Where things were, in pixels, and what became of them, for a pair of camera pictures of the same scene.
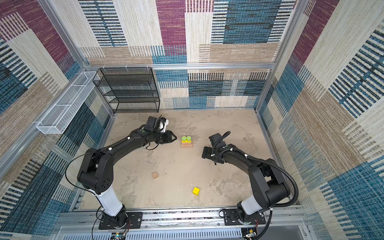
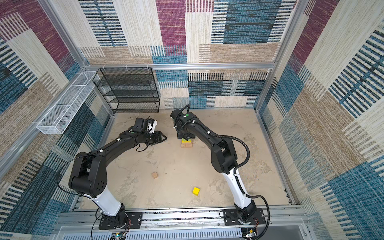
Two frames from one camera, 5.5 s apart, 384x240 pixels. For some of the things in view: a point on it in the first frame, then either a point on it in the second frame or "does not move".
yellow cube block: x=196 y=191 does not move
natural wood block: x=186 y=144 does not move
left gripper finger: x=173 y=135 to x=163 y=137
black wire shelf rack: x=129 y=89 does not move
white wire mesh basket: x=68 y=103 does not move
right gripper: x=206 y=154 to x=180 y=136
